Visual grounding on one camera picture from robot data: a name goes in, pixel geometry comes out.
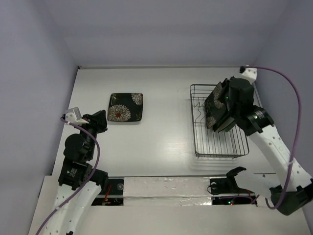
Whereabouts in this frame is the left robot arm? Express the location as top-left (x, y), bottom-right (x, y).
top-left (44, 107), bottom-right (108, 235)

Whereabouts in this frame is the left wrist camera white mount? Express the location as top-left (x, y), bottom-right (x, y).
top-left (61, 107), bottom-right (89, 125)

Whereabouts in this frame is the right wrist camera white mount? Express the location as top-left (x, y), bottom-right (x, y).
top-left (239, 66), bottom-right (257, 84)

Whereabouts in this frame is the wire dish rack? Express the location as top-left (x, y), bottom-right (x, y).
top-left (190, 84), bottom-right (249, 160)

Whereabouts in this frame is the light teal oblong plate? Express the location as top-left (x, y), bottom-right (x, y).
top-left (217, 117), bottom-right (236, 132)

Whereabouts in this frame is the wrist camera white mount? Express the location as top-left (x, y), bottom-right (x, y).
top-left (239, 66), bottom-right (257, 84)
top-left (61, 107), bottom-right (89, 125)

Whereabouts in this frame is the black floral square plate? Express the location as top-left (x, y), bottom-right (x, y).
top-left (107, 93), bottom-right (143, 122)

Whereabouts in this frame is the brown teal square plate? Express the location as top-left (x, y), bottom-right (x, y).
top-left (213, 115), bottom-right (231, 132)

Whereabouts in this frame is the white foam block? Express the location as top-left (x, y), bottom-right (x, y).
top-left (123, 177), bottom-right (212, 207)

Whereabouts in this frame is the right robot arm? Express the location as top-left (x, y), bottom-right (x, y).
top-left (219, 77), bottom-right (313, 216)

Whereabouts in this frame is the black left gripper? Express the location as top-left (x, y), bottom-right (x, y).
top-left (76, 109), bottom-right (108, 158)

